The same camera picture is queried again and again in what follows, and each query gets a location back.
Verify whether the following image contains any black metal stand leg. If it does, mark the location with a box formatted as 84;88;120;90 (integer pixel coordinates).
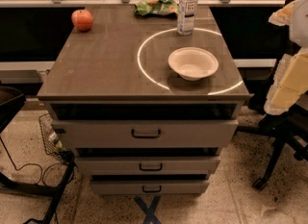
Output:
0;158;75;224

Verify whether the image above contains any black table left edge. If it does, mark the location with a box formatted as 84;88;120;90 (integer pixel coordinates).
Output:
0;86;26;133

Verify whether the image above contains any grey drawer cabinet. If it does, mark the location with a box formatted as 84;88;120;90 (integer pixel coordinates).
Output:
38;6;249;181

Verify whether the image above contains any middle drawer with handle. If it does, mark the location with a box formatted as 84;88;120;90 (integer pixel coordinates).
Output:
75;156;220;176

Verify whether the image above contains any black office chair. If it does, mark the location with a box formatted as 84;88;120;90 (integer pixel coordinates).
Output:
235;0;308;191

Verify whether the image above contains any white paper bowl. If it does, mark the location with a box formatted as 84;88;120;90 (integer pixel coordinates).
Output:
168;47;218;81

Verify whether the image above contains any top drawer with handle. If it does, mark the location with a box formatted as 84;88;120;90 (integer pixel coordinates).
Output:
52;120;238;148

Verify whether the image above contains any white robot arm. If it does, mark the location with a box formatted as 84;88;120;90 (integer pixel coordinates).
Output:
264;0;308;115

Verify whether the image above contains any black floor cable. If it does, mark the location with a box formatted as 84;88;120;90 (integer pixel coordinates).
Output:
0;136;70;187

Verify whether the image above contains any drawer with handle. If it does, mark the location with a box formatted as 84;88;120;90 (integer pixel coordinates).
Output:
52;120;238;148
90;180;209;195
75;156;220;176

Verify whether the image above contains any wire mesh basket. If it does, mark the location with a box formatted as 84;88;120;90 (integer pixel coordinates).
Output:
38;113;70;162

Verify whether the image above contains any green snack bag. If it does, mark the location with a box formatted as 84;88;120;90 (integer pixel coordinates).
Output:
135;0;178;16

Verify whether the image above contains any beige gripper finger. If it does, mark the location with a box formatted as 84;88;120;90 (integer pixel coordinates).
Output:
269;1;296;26

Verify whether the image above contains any bottom drawer with handle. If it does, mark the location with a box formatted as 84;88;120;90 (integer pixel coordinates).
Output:
90;180;209;195

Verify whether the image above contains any red apple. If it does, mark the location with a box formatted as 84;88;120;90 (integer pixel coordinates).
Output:
71;10;93;32

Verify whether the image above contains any clear plastic water bottle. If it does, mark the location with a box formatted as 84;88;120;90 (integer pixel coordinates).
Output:
177;0;198;35

